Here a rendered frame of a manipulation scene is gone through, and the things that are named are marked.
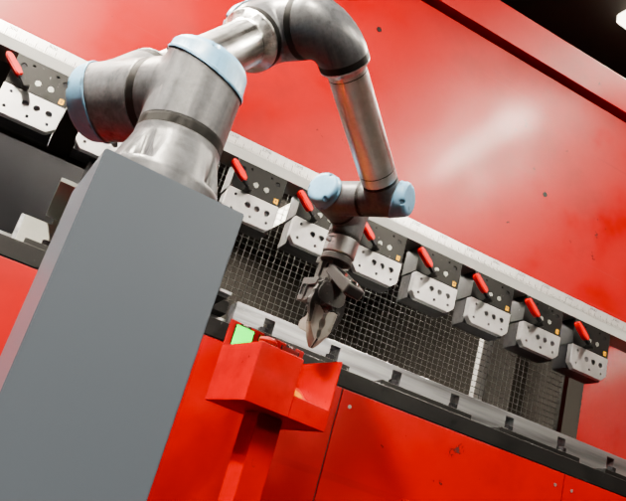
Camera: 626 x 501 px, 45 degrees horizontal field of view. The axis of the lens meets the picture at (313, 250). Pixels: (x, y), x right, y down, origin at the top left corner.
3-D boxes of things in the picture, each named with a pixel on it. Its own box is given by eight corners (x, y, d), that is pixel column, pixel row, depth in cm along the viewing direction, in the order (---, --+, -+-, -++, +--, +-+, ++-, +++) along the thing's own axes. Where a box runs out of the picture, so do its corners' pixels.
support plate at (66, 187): (60, 181, 159) (62, 177, 159) (45, 215, 182) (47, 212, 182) (140, 216, 165) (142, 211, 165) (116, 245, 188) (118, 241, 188)
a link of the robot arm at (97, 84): (120, 68, 98) (315, -14, 140) (41, 75, 106) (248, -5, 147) (146, 155, 103) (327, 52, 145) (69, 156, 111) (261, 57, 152)
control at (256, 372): (243, 400, 144) (270, 311, 151) (204, 399, 157) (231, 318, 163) (324, 432, 154) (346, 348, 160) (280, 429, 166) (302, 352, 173)
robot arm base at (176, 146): (230, 212, 93) (253, 143, 96) (114, 156, 87) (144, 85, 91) (188, 239, 106) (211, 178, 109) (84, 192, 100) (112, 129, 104)
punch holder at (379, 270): (351, 268, 211) (365, 217, 217) (337, 274, 219) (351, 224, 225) (395, 288, 216) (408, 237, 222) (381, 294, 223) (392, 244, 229)
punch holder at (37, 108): (-10, 107, 180) (19, 52, 186) (-12, 121, 187) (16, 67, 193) (53, 135, 184) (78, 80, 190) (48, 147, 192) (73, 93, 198)
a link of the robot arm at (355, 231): (334, 185, 172) (349, 203, 179) (319, 229, 169) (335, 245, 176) (365, 188, 168) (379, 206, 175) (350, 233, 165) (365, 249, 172)
